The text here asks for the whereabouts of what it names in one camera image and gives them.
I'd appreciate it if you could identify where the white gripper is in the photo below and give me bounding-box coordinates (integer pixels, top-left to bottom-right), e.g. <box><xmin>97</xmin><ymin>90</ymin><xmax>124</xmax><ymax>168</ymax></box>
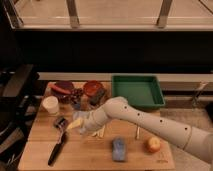
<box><xmin>66</xmin><ymin>113</ymin><xmax>97</xmax><ymax>135</ymax></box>

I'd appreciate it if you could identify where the black handled dish brush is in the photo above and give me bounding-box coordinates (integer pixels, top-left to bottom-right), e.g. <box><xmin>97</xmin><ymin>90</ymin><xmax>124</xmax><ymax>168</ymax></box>
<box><xmin>48</xmin><ymin>116</ymin><xmax>68</xmax><ymax>166</ymax></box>

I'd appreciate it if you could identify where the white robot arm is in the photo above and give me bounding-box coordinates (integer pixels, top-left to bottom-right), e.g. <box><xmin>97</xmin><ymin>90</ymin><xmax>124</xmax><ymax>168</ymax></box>
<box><xmin>67</xmin><ymin>97</ymin><xmax>213</xmax><ymax>165</ymax></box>

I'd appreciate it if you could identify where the green plastic tray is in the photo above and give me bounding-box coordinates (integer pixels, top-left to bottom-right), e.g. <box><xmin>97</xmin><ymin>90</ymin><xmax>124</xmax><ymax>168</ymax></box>
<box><xmin>111</xmin><ymin>75</ymin><xmax>165</xmax><ymax>109</ymax></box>

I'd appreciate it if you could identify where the light blue cloth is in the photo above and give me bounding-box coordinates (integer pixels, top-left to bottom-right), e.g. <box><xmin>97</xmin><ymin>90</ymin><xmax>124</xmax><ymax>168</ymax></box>
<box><xmin>73</xmin><ymin>111</ymin><xmax>89</xmax><ymax>121</ymax></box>

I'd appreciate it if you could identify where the purple grapes bunch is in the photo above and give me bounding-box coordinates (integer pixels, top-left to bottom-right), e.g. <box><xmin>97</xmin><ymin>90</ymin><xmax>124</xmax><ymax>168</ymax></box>
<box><xmin>70</xmin><ymin>88</ymin><xmax>84</xmax><ymax>104</ymax></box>

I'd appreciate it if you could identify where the white paper cup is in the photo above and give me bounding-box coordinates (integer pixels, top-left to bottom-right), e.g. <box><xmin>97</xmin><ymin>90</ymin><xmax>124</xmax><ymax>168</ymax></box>
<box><xmin>42</xmin><ymin>96</ymin><xmax>59</xmax><ymax>115</ymax></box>

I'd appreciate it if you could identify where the dark maroon bowl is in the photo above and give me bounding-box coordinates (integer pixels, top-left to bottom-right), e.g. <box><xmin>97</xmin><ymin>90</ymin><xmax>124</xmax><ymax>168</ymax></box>
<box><xmin>51</xmin><ymin>81</ymin><xmax>74</xmax><ymax>100</ymax></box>

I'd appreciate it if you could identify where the dark rectangular block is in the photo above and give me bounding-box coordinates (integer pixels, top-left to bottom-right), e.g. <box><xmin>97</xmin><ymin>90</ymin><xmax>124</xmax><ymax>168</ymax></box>
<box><xmin>89</xmin><ymin>89</ymin><xmax>106</xmax><ymax>106</ymax></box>

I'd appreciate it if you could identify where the red orange bowl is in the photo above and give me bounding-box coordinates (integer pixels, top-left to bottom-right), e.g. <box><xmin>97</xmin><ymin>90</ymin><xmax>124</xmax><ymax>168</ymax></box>
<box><xmin>83</xmin><ymin>80</ymin><xmax>103</xmax><ymax>97</ymax></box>

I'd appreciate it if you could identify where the orange carrot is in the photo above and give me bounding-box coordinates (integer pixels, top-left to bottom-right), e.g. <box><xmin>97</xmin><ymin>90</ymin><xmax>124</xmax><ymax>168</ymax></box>
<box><xmin>48</xmin><ymin>83</ymin><xmax>71</xmax><ymax>95</ymax></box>

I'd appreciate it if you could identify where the blue sponge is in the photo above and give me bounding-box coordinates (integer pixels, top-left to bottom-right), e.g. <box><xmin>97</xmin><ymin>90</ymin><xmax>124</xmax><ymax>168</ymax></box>
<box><xmin>112</xmin><ymin>137</ymin><xmax>126</xmax><ymax>162</ymax></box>

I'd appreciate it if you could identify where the wooden cutting board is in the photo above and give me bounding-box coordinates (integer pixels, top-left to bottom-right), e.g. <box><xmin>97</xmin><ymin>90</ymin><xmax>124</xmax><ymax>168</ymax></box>
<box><xmin>18</xmin><ymin>108</ymin><xmax>175</xmax><ymax>171</ymax></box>

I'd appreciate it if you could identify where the black chair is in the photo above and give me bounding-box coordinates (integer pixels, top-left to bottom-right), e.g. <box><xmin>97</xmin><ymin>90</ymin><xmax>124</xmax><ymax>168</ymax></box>
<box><xmin>0</xmin><ymin>65</ymin><xmax>39</xmax><ymax>171</ymax></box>

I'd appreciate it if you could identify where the metal fork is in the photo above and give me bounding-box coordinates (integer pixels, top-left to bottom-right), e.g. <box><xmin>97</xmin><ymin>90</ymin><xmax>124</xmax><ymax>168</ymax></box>
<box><xmin>135</xmin><ymin>126</ymin><xmax>140</xmax><ymax>140</ymax></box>

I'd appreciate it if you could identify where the orange apple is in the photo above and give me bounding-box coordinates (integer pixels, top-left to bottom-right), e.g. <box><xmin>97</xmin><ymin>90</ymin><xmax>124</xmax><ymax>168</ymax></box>
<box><xmin>146</xmin><ymin>137</ymin><xmax>161</xmax><ymax>153</ymax></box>

